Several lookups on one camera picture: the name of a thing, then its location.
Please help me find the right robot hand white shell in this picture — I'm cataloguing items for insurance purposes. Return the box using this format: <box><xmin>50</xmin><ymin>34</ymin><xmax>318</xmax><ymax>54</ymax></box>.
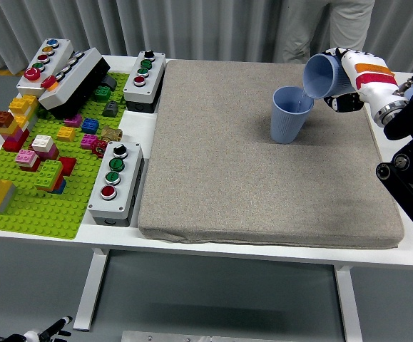
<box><xmin>321</xmin><ymin>46</ymin><xmax>409</xmax><ymax>114</ymax></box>

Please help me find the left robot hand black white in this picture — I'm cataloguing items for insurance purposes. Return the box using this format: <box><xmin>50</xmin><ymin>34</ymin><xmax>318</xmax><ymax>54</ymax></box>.
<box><xmin>0</xmin><ymin>316</ymin><xmax>73</xmax><ymax>342</ymax></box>

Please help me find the blue ribbed plastic cup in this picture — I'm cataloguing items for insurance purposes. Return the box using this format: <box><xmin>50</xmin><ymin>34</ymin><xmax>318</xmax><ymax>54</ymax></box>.
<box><xmin>302</xmin><ymin>53</ymin><xmax>355</xmax><ymax>100</ymax></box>
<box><xmin>270</xmin><ymin>85</ymin><xmax>315</xmax><ymax>145</ymax></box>

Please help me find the white table leg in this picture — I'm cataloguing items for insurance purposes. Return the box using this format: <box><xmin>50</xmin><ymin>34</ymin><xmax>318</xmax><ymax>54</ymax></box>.
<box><xmin>73</xmin><ymin>247</ymin><xmax>109</xmax><ymax>331</ymax></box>
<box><xmin>333</xmin><ymin>265</ymin><xmax>364</xmax><ymax>342</ymax></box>

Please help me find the person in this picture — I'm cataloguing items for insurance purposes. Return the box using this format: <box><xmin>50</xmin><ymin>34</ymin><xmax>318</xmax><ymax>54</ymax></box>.
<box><xmin>282</xmin><ymin>0</ymin><xmax>377</xmax><ymax>65</ymax></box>

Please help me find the green lego baseplate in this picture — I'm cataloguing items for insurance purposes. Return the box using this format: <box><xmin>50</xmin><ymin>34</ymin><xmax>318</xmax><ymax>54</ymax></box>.
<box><xmin>0</xmin><ymin>71</ymin><xmax>131</xmax><ymax>242</ymax></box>

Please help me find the green orange lego brick stack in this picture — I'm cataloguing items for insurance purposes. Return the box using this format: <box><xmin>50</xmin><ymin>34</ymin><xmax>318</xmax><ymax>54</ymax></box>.
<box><xmin>34</xmin><ymin>160</ymin><xmax>67</xmax><ymax>195</ymax></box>

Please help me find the grey button box black knob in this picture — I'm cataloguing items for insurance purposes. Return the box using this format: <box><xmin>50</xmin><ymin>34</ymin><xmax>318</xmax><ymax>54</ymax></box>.
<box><xmin>87</xmin><ymin>141</ymin><xmax>145</xmax><ymax>228</ymax></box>
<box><xmin>123</xmin><ymin>51</ymin><xmax>167</xmax><ymax>114</ymax></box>

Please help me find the red lego brick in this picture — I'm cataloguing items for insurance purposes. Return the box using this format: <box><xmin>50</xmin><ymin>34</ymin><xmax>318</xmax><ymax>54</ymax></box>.
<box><xmin>58</xmin><ymin>157</ymin><xmax>78</xmax><ymax>177</ymax></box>

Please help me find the grey-brown fabric mat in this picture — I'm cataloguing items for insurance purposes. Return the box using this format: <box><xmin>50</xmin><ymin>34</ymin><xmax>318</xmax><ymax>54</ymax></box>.
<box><xmin>137</xmin><ymin>58</ymin><xmax>406</xmax><ymax>249</ymax></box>

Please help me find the pink white lego brick stack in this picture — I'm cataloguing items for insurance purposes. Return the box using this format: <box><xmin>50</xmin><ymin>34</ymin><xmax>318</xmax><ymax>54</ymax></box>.
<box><xmin>15</xmin><ymin>149</ymin><xmax>41</xmax><ymax>173</ymax></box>

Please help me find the white magenta lego brick stack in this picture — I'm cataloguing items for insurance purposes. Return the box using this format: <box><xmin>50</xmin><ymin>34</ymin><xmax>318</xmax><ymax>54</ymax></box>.
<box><xmin>31</xmin><ymin>135</ymin><xmax>60</xmax><ymax>161</ymax></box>

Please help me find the grey pleated curtain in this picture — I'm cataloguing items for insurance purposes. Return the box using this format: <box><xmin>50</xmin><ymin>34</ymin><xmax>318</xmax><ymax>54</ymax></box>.
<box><xmin>0</xmin><ymin>0</ymin><xmax>413</xmax><ymax>78</ymax></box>

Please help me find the small yellow lego brick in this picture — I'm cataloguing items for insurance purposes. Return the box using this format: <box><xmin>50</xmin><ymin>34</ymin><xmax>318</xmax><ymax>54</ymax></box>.
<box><xmin>56</xmin><ymin>126</ymin><xmax>76</xmax><ymax>143</ymax></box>

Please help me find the yellow pink red brick tower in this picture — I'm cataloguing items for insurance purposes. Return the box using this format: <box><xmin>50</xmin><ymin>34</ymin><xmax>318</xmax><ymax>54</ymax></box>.
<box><xmin>1</xmin><ymin>115</ymin><xmax>32</xmax><ymax>153</ymax></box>

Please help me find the blue lego brick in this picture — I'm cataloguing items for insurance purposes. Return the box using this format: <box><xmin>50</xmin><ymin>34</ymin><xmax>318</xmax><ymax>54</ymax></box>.
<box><xmin>81</xmin><ymin>118</ymin><xmax>100</xmax><ymax>135</ymax></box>

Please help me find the dark grey sloped brick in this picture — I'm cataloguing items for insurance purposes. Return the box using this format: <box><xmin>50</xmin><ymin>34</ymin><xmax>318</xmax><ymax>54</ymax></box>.
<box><xmin>101</xmin><ymin>100</ymin><xmax>118</xmax><ymax>118</ymax></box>

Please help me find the yellow white lego brick stack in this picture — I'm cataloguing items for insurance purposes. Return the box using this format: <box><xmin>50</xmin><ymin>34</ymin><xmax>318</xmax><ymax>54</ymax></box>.
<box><xmin>9</xmin><ymin>94</ymin><xmax>39</xmax><ymax>117</ymax></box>

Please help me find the tilted grey black button box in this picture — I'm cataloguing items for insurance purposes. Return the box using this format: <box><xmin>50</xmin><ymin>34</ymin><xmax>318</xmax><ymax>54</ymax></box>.
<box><xmin>38</xmin><ymin>48</ymin><xmax>111</xmax><ymax>118</ymax></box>

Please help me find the grey five-button control box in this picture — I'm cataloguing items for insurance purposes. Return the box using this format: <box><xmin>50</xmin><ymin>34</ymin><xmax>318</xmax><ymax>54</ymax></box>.
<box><xmin>16</xmin><ymin>38</ymin><xmax>75</xmax><ymax>99</ymax></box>

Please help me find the brass valve red handle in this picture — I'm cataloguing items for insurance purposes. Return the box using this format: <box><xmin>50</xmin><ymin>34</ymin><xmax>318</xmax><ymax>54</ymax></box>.
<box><xmin>92</xmin><ymin>125</ymin><xmax>123</xmax><ymax>156</ymax></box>

